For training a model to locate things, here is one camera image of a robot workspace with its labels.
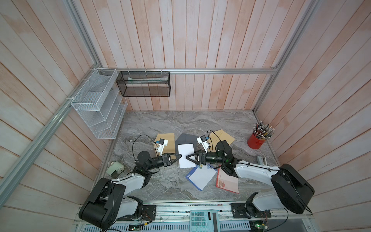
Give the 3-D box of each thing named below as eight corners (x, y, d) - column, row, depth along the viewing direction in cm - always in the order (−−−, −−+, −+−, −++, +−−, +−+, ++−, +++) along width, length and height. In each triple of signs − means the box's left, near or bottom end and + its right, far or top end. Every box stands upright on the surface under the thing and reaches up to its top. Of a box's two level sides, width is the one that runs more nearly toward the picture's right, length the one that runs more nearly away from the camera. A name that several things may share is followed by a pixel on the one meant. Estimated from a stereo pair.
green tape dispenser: (108, 177, 88) (104, 173, 83) (115, 164, 93) (111, 160, 88) (119, 179, 87) (116, 175, 82) (125, 166, 92) (122, 162, 87)
